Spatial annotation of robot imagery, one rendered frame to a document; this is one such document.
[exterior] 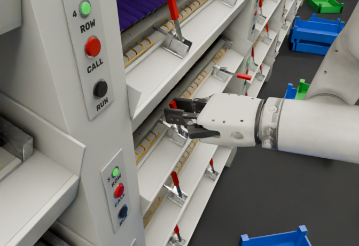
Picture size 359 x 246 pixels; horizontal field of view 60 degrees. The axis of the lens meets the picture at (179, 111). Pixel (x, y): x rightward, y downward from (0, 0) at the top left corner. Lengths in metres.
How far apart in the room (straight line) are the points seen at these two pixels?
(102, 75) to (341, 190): 1.12
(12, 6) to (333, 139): 0.41
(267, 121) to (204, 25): 0.24
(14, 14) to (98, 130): 0.14
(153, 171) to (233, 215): 0.60
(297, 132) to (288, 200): 0.74
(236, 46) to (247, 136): 0.50
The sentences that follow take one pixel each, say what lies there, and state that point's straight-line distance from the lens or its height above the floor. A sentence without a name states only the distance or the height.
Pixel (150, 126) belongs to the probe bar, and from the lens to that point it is 0.60.
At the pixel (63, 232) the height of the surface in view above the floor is 0.54.
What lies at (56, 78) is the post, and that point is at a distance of 0.26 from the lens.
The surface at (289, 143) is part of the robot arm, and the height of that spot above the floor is 0.59.
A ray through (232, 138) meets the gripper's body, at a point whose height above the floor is 0.57.
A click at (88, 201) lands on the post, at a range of 0.36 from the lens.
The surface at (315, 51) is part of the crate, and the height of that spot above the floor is 0.02.
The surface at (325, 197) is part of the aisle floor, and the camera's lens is 1.26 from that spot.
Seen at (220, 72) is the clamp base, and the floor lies 0.51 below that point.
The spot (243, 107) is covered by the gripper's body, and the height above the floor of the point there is 0.61.
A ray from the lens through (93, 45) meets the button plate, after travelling 0.28.
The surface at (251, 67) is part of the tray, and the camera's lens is 1.28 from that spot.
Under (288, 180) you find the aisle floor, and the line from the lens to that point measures 1.27.
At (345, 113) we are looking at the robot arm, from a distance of 0.49.
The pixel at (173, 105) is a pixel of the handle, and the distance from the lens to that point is 0.57.
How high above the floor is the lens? 0.91
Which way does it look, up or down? 37 degrees down
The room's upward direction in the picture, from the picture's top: straight up
